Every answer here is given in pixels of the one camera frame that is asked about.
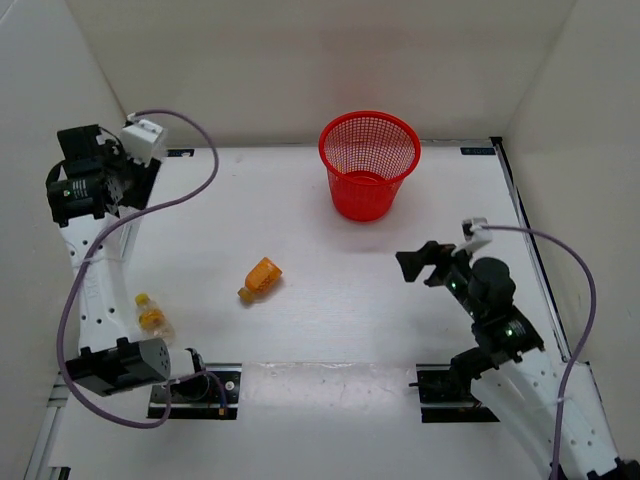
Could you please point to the clear bottle yellow cap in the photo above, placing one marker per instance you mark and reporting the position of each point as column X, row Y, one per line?
column 152, row 319

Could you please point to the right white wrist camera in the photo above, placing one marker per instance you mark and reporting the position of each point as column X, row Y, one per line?
column 476, row 235

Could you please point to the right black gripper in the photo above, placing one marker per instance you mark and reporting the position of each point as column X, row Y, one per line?
column 431, row 253

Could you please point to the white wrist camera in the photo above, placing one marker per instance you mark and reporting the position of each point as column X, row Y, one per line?
column 142, row 139
column 476, row 235

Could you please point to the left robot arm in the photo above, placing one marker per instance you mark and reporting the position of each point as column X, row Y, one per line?
column 114, row 353

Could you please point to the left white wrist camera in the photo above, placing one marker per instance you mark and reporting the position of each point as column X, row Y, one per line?
column 142, row 139

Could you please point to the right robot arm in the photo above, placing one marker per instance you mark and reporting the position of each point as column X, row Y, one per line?
column 509, row 370

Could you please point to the red mesh plastic bin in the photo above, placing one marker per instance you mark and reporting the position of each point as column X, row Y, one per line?
column 367, row 155

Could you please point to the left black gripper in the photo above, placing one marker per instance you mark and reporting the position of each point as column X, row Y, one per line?
column 146, row 175

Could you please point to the orange plastic bottle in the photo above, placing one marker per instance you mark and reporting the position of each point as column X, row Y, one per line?
column 259, row 280

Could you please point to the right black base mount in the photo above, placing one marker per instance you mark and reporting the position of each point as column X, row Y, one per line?
column 441, row 402

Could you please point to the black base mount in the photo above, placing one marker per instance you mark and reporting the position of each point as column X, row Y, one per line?
column 201, row 398
column 441, row 402

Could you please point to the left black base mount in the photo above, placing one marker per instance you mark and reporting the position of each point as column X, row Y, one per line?
column 201, row 398

